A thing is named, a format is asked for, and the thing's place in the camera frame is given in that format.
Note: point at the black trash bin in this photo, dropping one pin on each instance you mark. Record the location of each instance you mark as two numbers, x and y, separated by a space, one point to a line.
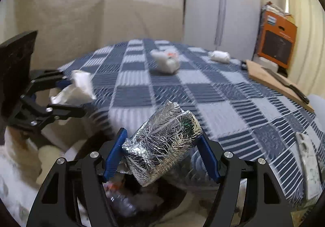
175 200

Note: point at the papers on cardboard box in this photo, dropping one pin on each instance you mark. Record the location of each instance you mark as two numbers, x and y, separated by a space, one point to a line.
275 9

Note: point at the blue patterned tablecloth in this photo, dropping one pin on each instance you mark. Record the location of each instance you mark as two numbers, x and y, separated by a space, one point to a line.
203 95

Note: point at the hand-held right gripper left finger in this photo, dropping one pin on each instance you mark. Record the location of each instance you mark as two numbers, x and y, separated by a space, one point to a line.
114 155

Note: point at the white wardrobe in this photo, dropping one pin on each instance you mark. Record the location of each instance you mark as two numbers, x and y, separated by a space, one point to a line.
223 1

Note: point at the cream curtain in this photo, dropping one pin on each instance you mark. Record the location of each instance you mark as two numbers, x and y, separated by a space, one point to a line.
307 13

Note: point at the white remote control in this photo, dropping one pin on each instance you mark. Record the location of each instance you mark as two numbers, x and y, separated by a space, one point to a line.
308 161

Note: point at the red white crumpled wrapper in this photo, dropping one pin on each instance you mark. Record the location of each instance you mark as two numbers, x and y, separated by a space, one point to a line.
114 186

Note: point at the clear plastic bottle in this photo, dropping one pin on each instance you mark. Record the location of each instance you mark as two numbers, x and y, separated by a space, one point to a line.
121 202

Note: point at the white tissue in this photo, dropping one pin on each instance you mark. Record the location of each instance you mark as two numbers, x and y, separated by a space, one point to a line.
78 87

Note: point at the white cloth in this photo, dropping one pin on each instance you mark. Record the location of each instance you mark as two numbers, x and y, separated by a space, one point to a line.
17 178

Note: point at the foil block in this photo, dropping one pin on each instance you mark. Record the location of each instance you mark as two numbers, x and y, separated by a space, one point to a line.
162 143

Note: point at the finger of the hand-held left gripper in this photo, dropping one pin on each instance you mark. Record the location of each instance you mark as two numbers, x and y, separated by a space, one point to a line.
61 112
48 78

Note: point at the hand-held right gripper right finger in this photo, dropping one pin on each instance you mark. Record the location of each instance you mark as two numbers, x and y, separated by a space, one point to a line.
210 158

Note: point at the beige drop cloth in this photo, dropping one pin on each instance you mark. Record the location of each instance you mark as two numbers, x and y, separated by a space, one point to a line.
76 13

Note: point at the grey glove with orange trim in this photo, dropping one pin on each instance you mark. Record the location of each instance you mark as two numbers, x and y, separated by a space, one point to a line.
166 63

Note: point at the orange cardboard box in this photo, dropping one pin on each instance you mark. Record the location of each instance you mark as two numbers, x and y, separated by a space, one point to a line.
278 41

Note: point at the white rolled paper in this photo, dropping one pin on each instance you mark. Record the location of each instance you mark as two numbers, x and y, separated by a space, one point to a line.
219 56

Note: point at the wooden cutting board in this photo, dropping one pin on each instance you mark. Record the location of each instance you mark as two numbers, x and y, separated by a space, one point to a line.
274 82

